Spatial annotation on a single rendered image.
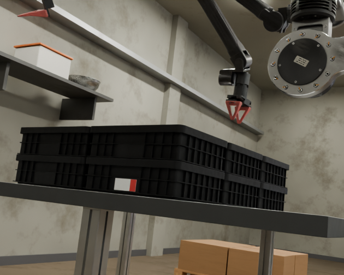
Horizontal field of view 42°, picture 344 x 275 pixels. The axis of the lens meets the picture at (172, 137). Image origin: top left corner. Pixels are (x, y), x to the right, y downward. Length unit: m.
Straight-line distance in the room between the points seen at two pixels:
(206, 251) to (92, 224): 2.97
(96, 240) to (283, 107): 8.68
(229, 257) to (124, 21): 3.11
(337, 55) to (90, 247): 0.84
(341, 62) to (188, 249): 3.12
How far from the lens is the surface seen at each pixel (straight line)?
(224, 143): 1.54
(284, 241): 9.35
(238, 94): 1.83
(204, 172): 1.43
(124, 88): 5.49
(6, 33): 4.30
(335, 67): 1.31
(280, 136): 9.56
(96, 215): 1.17
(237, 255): 3.95
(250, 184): 1.74
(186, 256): 4.20
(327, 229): 0.87
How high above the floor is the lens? 0.69
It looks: 9 degrees up
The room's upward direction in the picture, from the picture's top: 6 degrees clockwise
